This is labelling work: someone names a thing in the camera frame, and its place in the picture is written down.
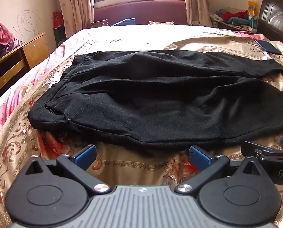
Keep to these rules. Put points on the blue item on bench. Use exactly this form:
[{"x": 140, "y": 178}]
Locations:
[{"x": 125, "y": 22}]

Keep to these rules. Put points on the dark leather headboard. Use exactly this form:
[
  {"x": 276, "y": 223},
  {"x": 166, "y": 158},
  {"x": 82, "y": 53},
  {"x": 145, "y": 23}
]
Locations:
[{"x": 270, "y": 20}]

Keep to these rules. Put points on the black pants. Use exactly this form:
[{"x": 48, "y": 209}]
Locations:
[{"x": 161, "y": 99}]

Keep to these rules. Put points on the red hanging bag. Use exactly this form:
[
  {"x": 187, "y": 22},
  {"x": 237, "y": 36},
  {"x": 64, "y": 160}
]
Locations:
[{"x": 59, "y": 28}]

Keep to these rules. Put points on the left beige curtain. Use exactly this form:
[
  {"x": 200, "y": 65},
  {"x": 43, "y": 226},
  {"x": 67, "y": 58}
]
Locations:
[{"x": 77, "y": 14}]

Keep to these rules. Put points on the dark smartphone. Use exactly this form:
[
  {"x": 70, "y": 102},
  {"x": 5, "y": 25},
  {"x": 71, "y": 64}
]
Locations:
[{"x": 268, "y": 47}]

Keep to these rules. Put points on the right beige curtain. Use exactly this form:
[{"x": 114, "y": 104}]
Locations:
[{"x": 197, "y": 13}]

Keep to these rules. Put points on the maroon padded window bench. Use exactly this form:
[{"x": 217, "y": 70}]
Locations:
[{"x": 144, "y": 11}]

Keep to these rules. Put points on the floral satin bedspread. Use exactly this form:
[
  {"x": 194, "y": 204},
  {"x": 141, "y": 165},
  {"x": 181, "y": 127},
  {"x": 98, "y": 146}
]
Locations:
[{"x": 33, "y": 192}]

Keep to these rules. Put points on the cluttered nightstand clothes pile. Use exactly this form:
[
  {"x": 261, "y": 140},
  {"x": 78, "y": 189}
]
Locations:
[{"x": 230, "y": 19}]

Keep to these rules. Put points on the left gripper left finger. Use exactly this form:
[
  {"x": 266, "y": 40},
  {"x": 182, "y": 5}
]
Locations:
[{"x": 75, "y": 166}]

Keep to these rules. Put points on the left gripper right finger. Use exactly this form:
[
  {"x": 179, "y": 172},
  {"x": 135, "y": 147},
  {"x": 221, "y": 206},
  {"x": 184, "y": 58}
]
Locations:
[{"x": 210, "y": 168}]

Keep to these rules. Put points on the beige curtain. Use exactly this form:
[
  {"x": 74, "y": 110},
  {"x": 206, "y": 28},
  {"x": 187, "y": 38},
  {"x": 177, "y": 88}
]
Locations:
[
  {"x": 77, "y": 14},
  {"x": 197, "y": 13}
]

